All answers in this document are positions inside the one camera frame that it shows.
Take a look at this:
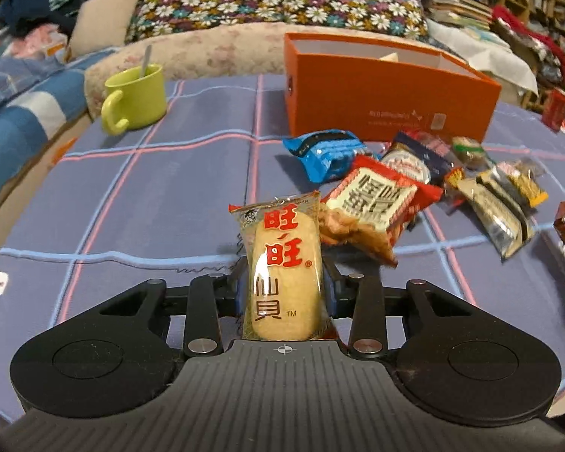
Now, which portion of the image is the red soda can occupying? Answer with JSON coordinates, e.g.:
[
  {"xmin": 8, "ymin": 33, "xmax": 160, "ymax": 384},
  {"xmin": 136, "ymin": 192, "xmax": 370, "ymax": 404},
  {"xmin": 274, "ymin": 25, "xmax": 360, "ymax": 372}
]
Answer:
[{"xmin": 541, "ymin": 89, "xmax": 565, "ymax": 133}]

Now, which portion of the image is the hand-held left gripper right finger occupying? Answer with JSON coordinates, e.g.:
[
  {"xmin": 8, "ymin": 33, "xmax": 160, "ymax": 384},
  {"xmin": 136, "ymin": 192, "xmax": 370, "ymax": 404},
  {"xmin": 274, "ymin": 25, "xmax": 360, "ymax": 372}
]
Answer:
[{"xmin": 321, "ymin": 257, "xmax": 474, "ymax": 359}]

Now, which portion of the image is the yellow black snack packet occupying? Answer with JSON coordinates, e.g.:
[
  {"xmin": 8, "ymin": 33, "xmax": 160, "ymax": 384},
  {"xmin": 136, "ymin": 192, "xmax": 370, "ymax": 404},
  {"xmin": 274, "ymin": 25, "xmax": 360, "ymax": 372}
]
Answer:
[{"xmin": 496, "ymin": 160, "xmax": 549, "ymax": 208}]

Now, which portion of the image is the silver black long packet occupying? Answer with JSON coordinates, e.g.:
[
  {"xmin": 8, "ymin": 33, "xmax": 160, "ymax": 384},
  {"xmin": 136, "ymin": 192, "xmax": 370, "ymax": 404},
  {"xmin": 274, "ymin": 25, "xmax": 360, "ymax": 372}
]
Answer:
[
  {"xmin": 478, "ymin": 169, "xmax": 536, "ymax": 243},
  {"xmin": 457, "ymin": 176, "xmax": 523, "ymax": 261}
]

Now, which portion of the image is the clear red rice cracker packet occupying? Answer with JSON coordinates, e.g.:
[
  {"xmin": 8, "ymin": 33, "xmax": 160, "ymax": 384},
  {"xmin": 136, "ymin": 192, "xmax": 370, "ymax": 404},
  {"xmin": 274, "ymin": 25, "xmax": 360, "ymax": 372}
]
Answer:
[{"xmin": 229, "ymin": 191, "xmax": 335, "ymax": 342}]

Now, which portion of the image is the blue striped blanket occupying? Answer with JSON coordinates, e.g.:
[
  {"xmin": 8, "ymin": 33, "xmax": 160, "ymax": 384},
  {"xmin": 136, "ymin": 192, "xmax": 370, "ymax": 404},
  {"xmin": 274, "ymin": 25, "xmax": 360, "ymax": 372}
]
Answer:
[{"xmin": 0, "ymin": 47, "xmax": 123, "ymax": 208}]

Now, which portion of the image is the green mug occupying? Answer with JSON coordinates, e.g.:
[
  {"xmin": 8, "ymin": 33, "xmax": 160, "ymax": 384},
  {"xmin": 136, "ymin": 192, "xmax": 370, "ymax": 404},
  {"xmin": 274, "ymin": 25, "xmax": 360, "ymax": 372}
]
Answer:
[{"xmin": 100, "ymin": 63, "xmax": 166, "ymax": 135}]

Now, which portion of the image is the pink printed cloth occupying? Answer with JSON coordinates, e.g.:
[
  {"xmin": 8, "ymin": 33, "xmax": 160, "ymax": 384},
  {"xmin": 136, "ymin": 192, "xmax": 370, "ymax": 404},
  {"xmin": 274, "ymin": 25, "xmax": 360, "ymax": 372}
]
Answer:
[{"xmin": 0, "ymin": 23, "xmax": 71, "ymax": 62}]

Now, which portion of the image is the beige pillow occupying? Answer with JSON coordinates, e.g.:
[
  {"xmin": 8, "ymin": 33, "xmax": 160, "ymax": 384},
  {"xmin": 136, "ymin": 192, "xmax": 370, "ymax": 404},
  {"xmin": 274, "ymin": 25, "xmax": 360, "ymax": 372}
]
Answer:
[{"xmin": 66, "ymin": 0, "xmax": 144, "ymax": 60}]

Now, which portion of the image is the dark blue clothing heap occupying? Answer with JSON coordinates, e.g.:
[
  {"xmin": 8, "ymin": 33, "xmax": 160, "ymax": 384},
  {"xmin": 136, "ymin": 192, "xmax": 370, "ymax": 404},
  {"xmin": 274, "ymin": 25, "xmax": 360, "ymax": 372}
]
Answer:
[{"xmin": 0, "ymin": 0, "xmax": 83, "ymax": 34}]

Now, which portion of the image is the white cloth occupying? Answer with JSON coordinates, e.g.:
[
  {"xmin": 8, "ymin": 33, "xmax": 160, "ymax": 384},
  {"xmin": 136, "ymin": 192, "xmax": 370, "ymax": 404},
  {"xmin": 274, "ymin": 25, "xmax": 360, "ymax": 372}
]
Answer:
[{"xmin": 428, "ymin": 19, "xmax": 540, "ymax": 95}]

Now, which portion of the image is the red white crisps packet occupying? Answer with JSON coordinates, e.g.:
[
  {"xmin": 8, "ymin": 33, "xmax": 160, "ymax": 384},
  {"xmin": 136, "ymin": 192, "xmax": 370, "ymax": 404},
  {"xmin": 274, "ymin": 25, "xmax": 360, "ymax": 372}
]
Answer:
[{"xmin": 318, "ymin": 154, "xmax": 446, "ymax": 267}]

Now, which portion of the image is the red knitted cloth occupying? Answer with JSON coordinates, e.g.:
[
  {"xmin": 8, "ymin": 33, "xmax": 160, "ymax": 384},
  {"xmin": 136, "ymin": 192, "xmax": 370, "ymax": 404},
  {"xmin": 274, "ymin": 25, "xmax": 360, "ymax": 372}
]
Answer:
[{"xmin": 492, "ymin": 5, "xmax": 565, "ymax": 73}]

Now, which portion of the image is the blue checked tablecloth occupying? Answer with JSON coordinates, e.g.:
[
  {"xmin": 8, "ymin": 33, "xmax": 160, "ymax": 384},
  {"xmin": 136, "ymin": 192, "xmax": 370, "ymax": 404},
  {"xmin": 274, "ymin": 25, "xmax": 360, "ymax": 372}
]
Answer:
[{"xmin": 0, "ymin": 73, "xmax": 565, "ymax": 429}]

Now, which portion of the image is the blue cookie packet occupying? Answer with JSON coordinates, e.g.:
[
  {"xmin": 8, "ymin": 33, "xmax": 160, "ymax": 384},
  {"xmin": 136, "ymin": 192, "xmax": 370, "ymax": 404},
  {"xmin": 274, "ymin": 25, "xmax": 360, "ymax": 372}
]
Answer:
[{"xmin": 282, "ymin": 129, "xmax": 367, "ymax": 184}]

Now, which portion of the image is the stack of books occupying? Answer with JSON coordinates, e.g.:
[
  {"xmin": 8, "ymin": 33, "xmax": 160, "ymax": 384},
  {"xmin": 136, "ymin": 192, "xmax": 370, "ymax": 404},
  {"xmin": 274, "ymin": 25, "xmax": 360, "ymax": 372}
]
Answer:
[{"xmin": 424, "ymin": 0, "xmax": 495, "ymax": 29}]

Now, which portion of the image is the orange cardboard box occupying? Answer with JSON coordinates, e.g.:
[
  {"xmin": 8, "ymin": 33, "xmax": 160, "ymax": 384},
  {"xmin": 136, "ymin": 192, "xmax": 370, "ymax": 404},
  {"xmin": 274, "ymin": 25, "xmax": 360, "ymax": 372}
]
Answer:
[{"xmin": 282, "ymin": 33, "xmax": 502, "ymax": 144}]

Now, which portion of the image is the green clear pastry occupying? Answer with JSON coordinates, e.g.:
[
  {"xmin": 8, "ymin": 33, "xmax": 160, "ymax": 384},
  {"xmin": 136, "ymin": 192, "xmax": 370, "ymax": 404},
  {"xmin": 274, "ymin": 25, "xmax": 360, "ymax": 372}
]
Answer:
[{"xmin": 452, "ymin": 136, "xmax": 488, "ymax": 170}]

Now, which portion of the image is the blue red foil packet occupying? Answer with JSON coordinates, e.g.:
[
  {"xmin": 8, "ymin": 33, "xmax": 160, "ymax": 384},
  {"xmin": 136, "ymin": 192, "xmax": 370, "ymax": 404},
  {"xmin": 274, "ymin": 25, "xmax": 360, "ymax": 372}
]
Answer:
[{"xmin": 390, "ymin": 129, "xmax": 457, "ymax": 184}]

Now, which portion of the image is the black floral cushion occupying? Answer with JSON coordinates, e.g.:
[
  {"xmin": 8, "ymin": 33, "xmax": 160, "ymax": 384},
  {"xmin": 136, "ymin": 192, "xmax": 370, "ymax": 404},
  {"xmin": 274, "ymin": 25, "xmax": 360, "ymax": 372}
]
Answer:
[
  {"xmin": 127, "ymin": 0, "xmax": 288, "ymax": 43},
  {"xmin": 280, "ymin": 0, "xmax": 429, "ymax": 41}
]

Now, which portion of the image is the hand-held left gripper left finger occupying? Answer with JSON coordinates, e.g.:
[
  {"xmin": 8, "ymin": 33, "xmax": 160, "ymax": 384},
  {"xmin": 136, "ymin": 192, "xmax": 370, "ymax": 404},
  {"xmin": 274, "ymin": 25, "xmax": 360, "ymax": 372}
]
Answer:
[{"xmin": 98, "ymin": 257, "xmax": 248, "ymax": 357}]

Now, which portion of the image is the small red orange packet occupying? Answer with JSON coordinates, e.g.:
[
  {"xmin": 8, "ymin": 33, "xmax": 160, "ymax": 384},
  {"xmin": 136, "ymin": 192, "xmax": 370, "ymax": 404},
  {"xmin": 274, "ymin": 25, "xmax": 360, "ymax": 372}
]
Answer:
[{"xmin": 443, "ymin": 167, "xmax": 467, "ymax": 208}]

